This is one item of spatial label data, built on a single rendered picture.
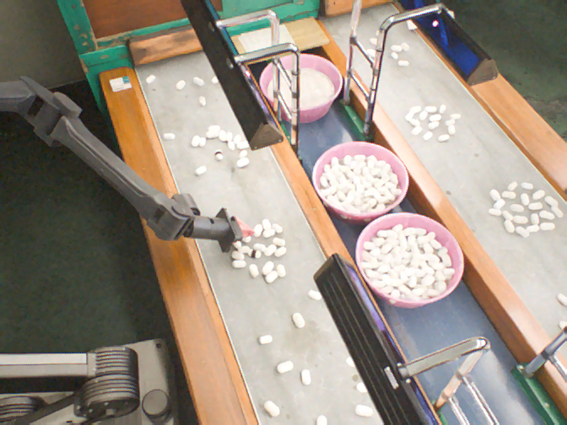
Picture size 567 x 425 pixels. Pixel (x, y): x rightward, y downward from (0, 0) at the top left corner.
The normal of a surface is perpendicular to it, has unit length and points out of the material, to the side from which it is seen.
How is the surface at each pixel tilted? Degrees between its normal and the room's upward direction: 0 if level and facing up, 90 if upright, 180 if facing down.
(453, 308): 0
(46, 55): 90
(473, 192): 0
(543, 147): 0
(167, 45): 67
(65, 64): 90
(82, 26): 90
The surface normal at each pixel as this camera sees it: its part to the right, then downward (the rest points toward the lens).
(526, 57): -0.02, -0.58
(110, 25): 0.36, 0.76
